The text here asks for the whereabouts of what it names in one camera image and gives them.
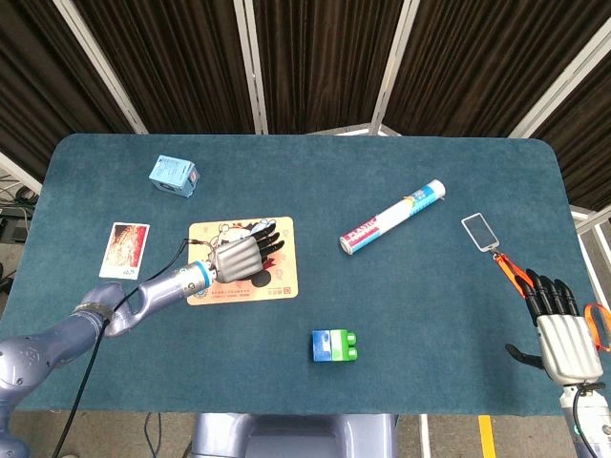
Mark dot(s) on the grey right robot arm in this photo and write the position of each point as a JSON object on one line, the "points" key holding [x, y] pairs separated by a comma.
{"points": [[594, 429]]}

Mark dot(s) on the grey robot torso base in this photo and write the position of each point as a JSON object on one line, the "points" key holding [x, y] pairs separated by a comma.
{"points": [[296, 436]]}

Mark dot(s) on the plastic wrap roll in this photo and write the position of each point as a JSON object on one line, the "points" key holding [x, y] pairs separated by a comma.
{"points": [[391, 217]]}

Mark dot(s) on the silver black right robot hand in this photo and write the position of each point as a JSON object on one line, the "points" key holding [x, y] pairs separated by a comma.
{"points": [[568, 343]]}

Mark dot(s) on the clear card holder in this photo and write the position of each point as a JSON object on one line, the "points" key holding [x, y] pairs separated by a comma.
{"points": [[479, 231]]}

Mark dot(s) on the dark pleated screen panel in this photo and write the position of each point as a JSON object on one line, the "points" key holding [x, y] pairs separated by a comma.
{"points": [[176, 62], [28, 71], [324, 62], [477, 62], [587, 143]]}

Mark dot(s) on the blue toy building block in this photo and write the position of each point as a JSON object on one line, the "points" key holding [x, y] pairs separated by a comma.
{"points": [[321, 350]]}

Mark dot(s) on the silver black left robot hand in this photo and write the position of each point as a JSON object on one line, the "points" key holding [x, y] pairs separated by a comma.
{"points": [[238, 260]]}

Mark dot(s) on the beige illustrated card mat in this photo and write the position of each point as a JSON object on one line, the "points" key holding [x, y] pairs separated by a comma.
{"points": [[281, 291]]}

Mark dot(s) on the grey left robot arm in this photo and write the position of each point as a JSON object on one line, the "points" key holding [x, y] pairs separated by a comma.
{"points": [[157, 291]]}

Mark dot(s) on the green toy building block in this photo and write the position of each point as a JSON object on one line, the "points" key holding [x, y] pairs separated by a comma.
{"points": [[341, 348]]}

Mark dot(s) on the light blue cardboard box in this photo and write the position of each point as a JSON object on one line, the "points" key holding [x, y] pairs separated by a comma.
{"points": [[169, 174]]}

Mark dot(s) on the red photo card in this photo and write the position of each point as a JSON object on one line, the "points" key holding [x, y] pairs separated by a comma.
{"points": [[124, 248]]}

